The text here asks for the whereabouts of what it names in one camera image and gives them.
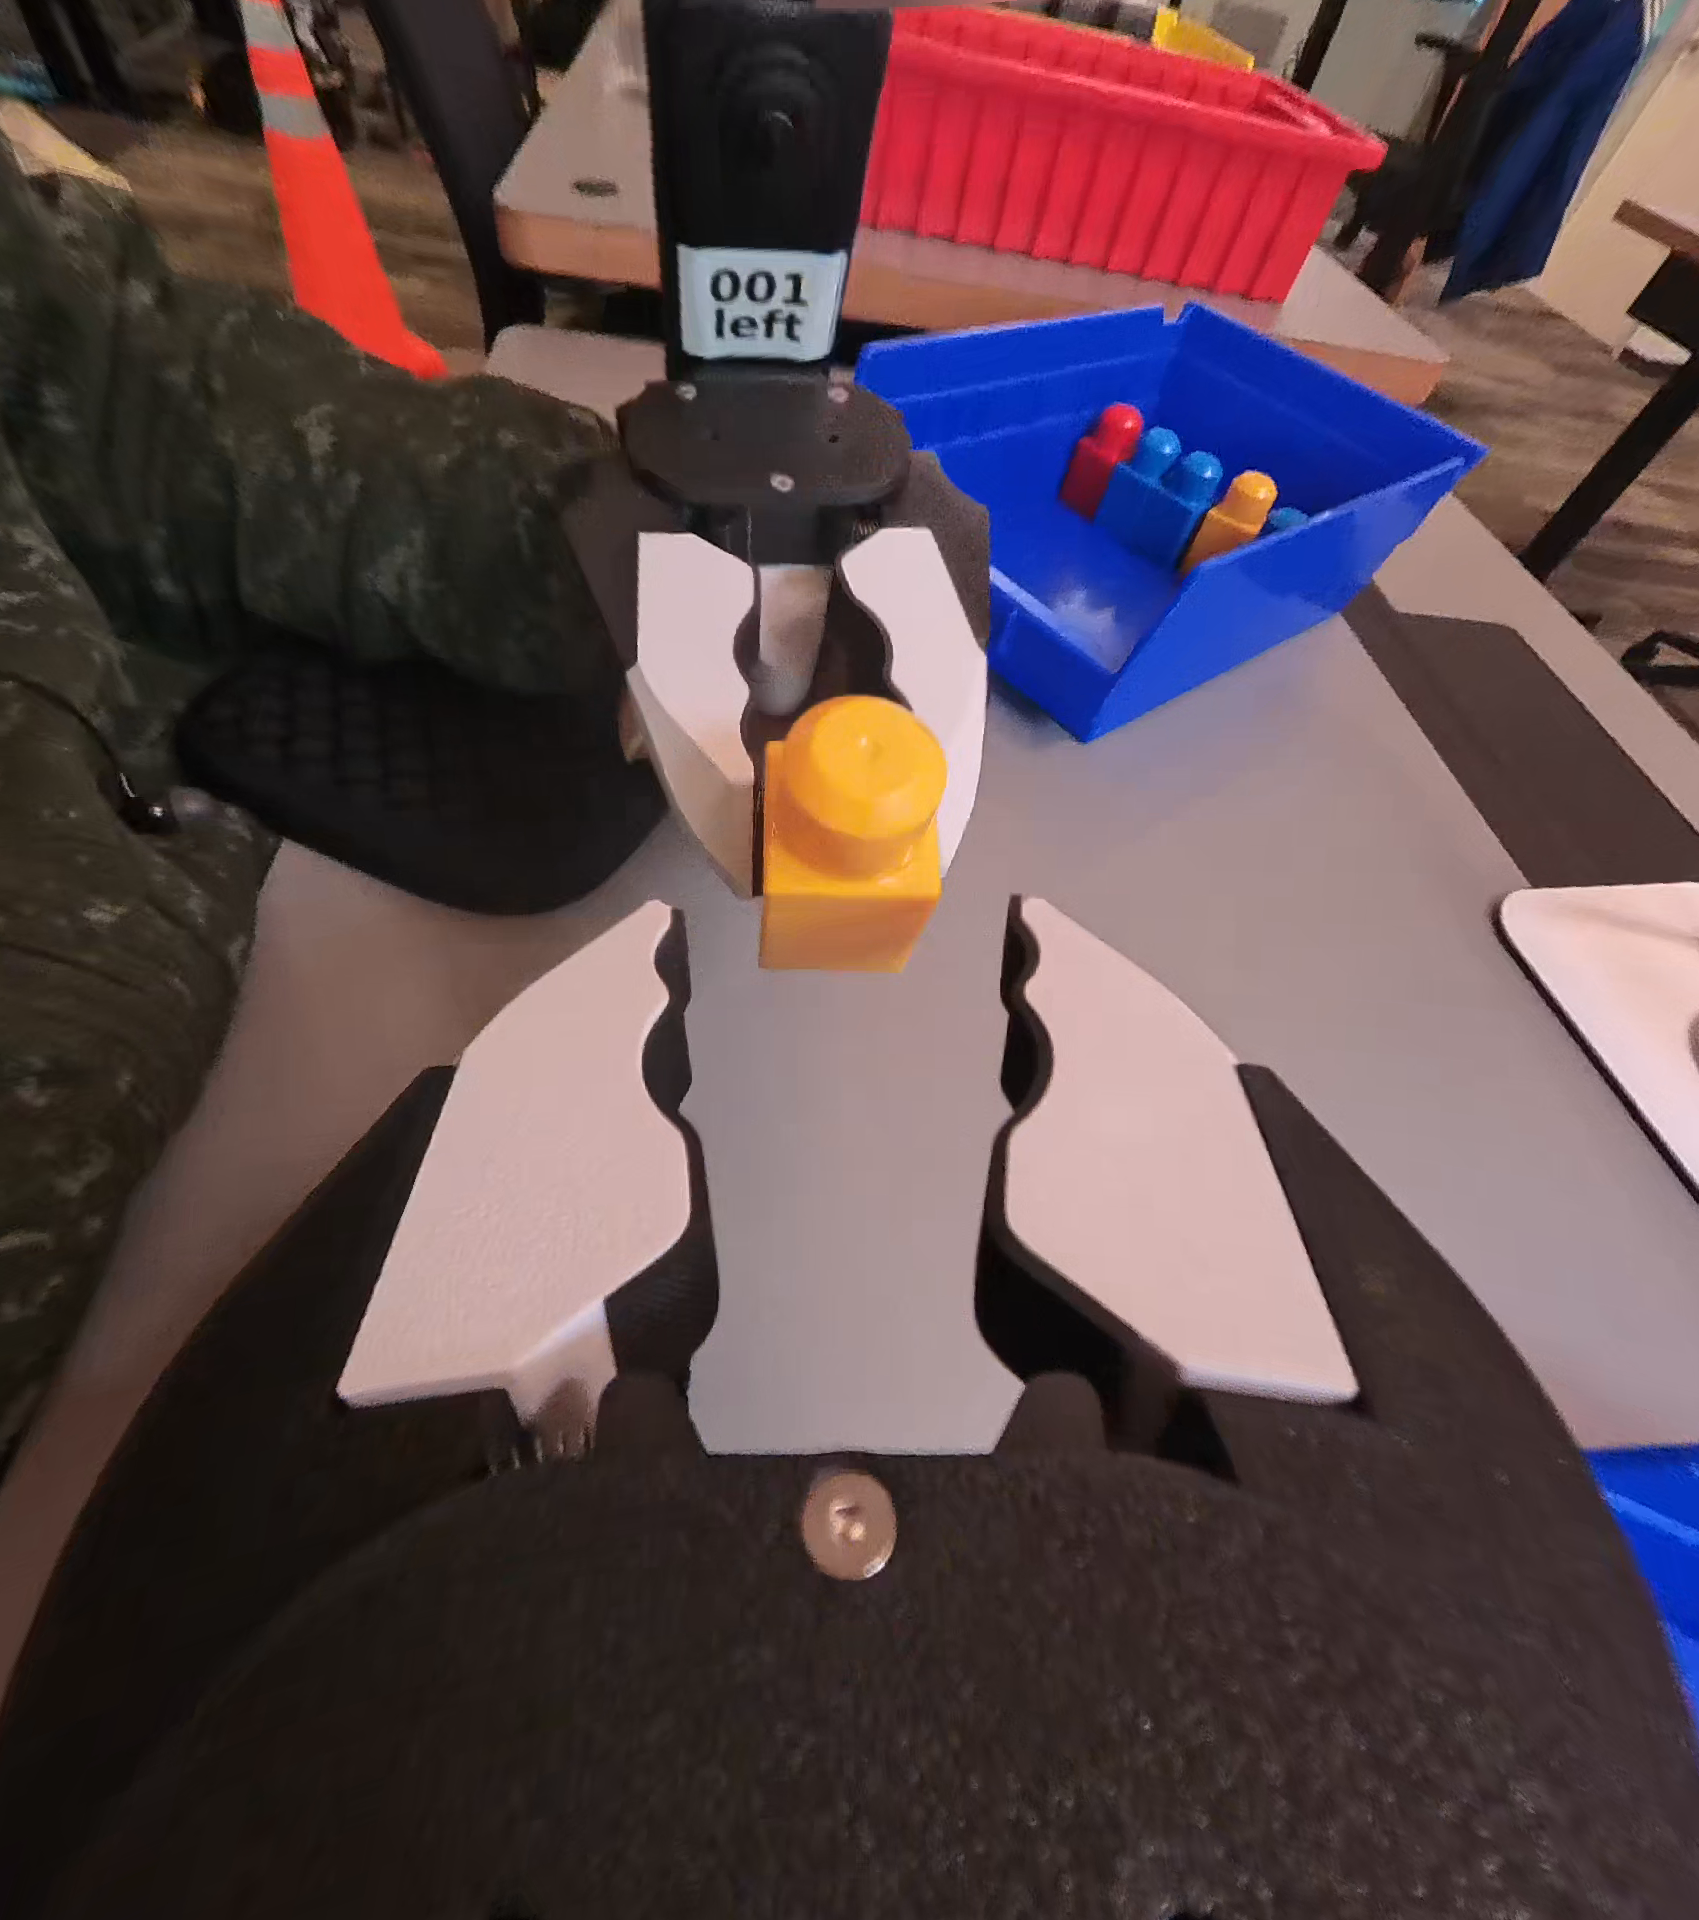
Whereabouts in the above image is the person's torso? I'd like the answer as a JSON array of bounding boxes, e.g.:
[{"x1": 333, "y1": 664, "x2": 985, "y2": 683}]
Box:
[{"x1": 0, "y1": 29, "x2": 281, "y2": 1697}]

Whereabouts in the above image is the yellow mega block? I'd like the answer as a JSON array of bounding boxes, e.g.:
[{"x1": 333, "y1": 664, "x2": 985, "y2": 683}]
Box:
[
  {"x1": 755, "y1": 693, "x2": 947, "y2": 974},
  {"x1": 1179, "y1": 468, "x2": 1279, "y2": 575}
]

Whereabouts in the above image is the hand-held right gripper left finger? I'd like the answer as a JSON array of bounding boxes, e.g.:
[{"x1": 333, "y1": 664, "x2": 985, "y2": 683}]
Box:
[{"x1": 339, "y1": 899, "x2": 719, "y2": 1460}]

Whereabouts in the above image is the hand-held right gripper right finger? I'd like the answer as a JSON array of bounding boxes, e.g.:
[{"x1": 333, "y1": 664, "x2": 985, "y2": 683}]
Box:
[{"x1": 975, "y1": 896, "x2": 1356, "y2": 1453}]

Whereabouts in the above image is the white document stand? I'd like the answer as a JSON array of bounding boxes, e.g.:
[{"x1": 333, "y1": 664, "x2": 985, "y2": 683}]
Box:
[{"x1": 1496, "y1": 881, "x2": 1699, "y2": 1337}]

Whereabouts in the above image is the blue jacket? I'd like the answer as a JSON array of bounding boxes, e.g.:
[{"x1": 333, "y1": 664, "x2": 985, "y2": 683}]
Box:
[{"x1": 1440, "y1": 0, "x2": 1644, "y2": 301}]

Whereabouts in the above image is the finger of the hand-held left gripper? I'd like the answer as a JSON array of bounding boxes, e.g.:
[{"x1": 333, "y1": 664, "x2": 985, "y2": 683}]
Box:
[
  {"x1": 837, "y1": 524, "x2": 989, "y2": 880},
  {"x1": 623, "y1": 531, "x2": 767, "y2": 901}
]

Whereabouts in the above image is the yellow plastic bin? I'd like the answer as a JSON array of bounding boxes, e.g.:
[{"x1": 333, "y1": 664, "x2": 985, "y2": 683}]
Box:
[{"x1": 1149, "y1": 6, "x2": 1259, "y2": 74}]

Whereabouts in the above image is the red plastic bin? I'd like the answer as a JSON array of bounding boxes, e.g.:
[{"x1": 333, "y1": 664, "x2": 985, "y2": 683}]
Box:
[{"x1": 861, "y1": 3, "x2": 1390, "y2": 306}]

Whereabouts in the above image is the striped orange traffic cone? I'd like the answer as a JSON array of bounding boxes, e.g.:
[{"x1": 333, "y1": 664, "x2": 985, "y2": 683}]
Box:
[{"x1": 237, "y1": 0, "x2": 449, "y2": 380}]

